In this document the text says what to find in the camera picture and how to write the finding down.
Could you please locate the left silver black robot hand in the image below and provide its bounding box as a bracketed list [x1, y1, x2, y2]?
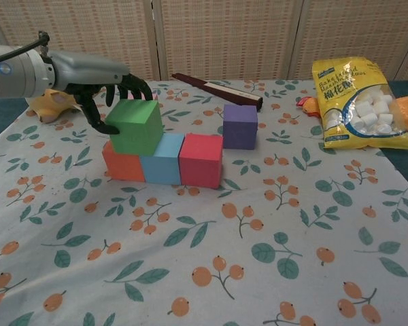
[49, 50, 159, 137]

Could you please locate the green foam cube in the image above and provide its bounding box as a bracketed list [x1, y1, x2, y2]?
[105, 98, 163, 157]

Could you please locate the orange foam cube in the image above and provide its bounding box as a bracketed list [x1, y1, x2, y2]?
[101, 141, 146, 182]

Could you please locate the red foam cube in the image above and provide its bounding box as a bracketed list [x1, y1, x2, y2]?
[178, 133, 224, 189]

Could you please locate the yellow plush animal toy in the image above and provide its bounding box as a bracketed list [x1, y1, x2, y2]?
[27, 88, 84, 123]

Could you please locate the light blue foam cube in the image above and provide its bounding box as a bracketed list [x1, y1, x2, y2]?
[139, 132, 186, 185]

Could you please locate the dark red folded fan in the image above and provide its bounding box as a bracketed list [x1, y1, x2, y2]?
[171, 72, 263, 111]

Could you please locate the woven folding screen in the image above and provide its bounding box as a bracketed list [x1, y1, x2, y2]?
[0, 0, 408, 82]

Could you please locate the purple foam cube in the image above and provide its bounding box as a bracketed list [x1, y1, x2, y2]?
[222, 104, 259, 150]

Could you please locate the floral patterned tablecloth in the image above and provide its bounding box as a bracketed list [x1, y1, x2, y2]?
[0, 79, 408, 326]

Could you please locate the yellow rubber chicken toy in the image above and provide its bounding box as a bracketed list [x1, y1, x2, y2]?
[295, 95, 408, 132]

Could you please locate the yellow marshmallow bag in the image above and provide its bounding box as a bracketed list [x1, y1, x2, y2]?
[311, 56, 408, 150]

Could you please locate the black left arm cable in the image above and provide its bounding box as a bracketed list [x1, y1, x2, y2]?
[0, 31, 50, 66]

